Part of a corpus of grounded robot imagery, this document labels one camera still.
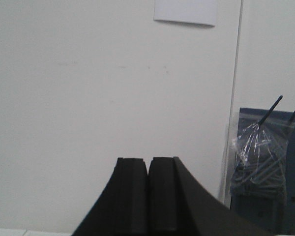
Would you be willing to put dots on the white paper on wall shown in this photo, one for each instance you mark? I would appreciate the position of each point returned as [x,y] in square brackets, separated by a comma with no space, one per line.
[202,12]

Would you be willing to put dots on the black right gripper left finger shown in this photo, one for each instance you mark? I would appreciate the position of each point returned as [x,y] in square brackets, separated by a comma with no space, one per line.
[122,208]

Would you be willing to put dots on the blue pegboard drying rack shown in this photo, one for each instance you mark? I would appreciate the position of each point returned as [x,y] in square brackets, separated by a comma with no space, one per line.
[270,214]

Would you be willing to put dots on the clear bag of pegs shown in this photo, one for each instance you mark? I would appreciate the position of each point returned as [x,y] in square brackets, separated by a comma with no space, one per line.
[260,150]

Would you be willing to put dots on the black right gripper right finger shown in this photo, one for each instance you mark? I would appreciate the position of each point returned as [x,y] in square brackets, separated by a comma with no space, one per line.
[180,206]

